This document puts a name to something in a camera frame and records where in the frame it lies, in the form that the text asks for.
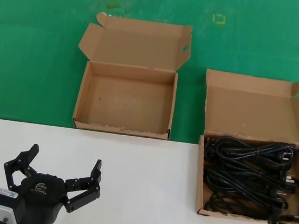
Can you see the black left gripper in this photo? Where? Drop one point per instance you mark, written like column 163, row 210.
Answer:
column 42, row 194

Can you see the cardboard box with round-notched lid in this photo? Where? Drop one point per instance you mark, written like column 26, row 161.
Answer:
column 129, row 104

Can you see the cardboard box with torn lid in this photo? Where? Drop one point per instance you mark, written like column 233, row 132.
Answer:
column 245, row 114

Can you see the green table cloth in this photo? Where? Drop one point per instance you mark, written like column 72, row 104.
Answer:
column 35, row 78

